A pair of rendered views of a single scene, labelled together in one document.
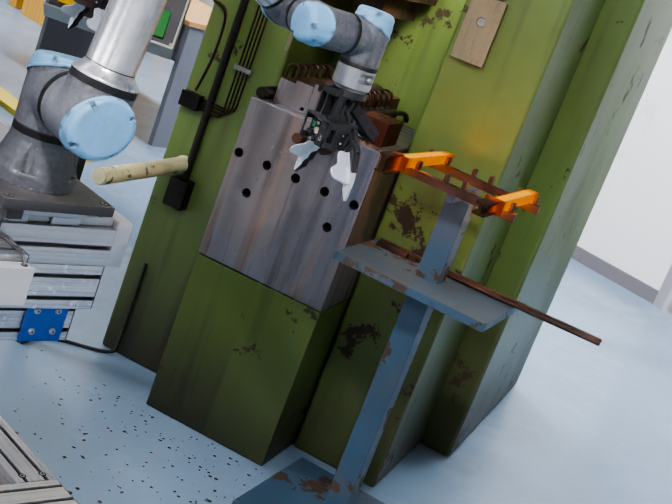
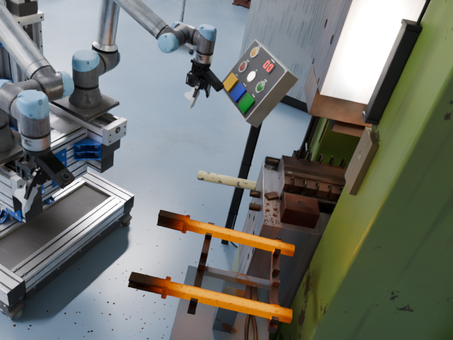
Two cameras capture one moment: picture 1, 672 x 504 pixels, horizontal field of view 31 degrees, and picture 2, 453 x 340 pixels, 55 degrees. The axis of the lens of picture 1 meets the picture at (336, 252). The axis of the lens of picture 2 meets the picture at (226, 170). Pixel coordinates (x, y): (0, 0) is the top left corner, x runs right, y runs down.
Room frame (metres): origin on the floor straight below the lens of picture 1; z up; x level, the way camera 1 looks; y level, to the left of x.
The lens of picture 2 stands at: (2.41, -0.98, 1.88)
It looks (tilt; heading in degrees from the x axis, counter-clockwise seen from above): 36 degrees down; 70
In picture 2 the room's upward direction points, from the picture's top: 13 degrees clockwise
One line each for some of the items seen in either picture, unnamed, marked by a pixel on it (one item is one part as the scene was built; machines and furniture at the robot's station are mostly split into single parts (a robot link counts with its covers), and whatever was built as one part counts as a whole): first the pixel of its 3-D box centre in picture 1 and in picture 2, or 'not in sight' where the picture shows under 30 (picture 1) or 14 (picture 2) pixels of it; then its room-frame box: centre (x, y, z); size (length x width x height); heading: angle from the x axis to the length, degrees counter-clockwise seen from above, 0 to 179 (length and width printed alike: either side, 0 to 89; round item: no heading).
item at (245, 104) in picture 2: (153, 21); (247, 103); (3.04, 0.64, 1.01); 0.07 x 0.05 x 0.07; 98
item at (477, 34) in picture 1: (479, 30); (360, 161); (3.10, -0.14, 1.27); 0.09 x 0.02 x 0.17; 73
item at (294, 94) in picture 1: (340, 98); (335, 185); (3.27, 0.14, 0.96); 0.42 x 0.20 x 0.09; 163
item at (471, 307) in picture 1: (428, 281); (222, 324); (2.80, -0.23, 0.69); 0.40 x 0.30 x 0.02; 70
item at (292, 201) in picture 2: (378, 128); (298, 210); (3.08, 0.01, 0.95); 0.12 x 0.09 x 0.07; 163
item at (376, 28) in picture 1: (366, 38); (33, 113); (2.25, 0.09, 1.23); 0.09 x 0.08 x 0.11; 131
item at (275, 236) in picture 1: (325, 194); (317, 244); (3.27, 0.08, 0.69); 0.56 x 0.38 x 0.45; 163
